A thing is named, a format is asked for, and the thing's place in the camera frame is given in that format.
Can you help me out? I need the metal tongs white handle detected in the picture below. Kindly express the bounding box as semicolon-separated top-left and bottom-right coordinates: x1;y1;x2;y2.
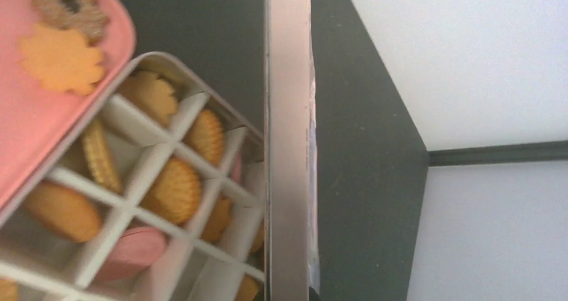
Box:
264;0;320;300

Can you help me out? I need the beige compartment box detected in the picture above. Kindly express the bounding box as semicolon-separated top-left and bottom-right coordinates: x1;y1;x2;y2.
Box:
1;52;265;300

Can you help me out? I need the pink cookie tray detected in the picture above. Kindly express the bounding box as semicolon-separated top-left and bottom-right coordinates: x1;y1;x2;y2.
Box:
1;0;136;206

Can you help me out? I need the pink round cookie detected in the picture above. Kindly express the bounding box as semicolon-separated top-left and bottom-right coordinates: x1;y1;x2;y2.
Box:
94;226;167;283

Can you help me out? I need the chocolate ring cookie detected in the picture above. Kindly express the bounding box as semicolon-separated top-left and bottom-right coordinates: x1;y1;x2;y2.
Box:
31;0;109;44

